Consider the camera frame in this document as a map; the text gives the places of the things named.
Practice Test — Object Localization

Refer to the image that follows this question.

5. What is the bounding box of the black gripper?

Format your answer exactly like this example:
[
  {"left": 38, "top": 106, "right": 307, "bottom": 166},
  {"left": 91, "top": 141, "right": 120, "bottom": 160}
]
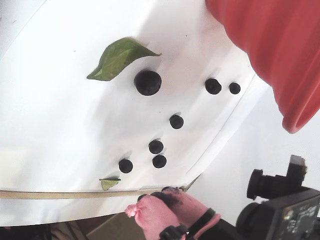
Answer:
[{"left": 124, "top": 186, "right": 245, "bottom": 240}]

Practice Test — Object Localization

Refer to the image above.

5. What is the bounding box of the large dark blueberry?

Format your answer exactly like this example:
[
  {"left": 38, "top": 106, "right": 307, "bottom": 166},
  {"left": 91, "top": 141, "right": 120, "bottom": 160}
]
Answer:
[{"left": 133, "top": 69, "right": 162, "bottom": 97}]

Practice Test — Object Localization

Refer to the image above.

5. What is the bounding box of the red collapsible silicone cup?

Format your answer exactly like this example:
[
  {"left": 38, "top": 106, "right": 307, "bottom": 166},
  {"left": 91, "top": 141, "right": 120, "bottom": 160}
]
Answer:
[{"left": 204, "top": 0, "right": 320, "bottom": 134}]

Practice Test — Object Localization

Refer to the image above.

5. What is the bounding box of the beige cabinet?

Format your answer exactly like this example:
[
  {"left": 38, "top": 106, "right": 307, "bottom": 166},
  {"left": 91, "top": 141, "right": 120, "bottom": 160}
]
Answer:
[{"left": 84, "top": 211, "right": 151, "bottom": 240}]

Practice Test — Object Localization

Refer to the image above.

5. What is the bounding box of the yellowish green leaf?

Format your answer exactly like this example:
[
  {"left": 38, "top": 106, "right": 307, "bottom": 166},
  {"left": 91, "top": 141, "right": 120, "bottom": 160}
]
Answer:
[{"left": 98, "top": 177, "right": 122, "bottom": 192}]

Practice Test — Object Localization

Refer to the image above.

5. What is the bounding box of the wooden stick with brass tip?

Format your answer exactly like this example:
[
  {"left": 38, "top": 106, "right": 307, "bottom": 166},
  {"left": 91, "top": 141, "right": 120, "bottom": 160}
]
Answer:
[{"left": 0, "top": 186, "right": 187, "bottom": 200}]

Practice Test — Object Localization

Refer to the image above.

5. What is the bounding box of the small dark blueberry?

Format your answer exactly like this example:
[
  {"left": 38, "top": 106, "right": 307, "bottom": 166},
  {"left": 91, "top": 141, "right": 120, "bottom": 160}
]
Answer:
[{"left": 228, "top": 82, "right": 242, "bottom": 95}]

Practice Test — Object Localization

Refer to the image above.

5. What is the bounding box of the large green leaf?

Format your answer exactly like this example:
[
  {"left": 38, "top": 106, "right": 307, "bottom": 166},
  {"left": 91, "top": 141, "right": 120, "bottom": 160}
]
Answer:
[{"left": 86, "top": 36, "right": 162, "bottom": 82}]

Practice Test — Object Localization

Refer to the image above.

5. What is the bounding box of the large white paper sheet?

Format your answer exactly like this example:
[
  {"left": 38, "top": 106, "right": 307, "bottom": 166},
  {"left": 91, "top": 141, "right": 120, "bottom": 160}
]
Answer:
[{"left": 0, "top": 0, "right": 272, "bottom": 227}]

